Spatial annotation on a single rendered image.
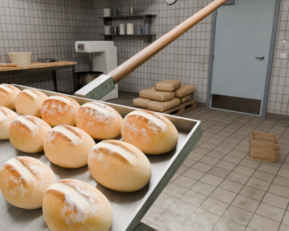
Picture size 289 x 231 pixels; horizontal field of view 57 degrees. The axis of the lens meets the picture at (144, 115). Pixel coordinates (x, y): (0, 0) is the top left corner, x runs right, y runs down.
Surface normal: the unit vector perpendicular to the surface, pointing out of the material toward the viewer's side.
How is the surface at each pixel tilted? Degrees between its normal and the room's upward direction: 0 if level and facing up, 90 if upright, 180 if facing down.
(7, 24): 90
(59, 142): 62
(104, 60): 90
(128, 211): 20
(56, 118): 90
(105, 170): 78
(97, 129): 89
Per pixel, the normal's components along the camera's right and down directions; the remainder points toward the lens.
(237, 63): -0.60, 0.22
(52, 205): -0.62, -0.26
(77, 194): -0.07, -0.71
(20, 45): 0.80, 0.17
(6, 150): -0.21, -0.82
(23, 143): -0.35, 0.26
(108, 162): -0.46, -0.15
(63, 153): -0.23, 0.09
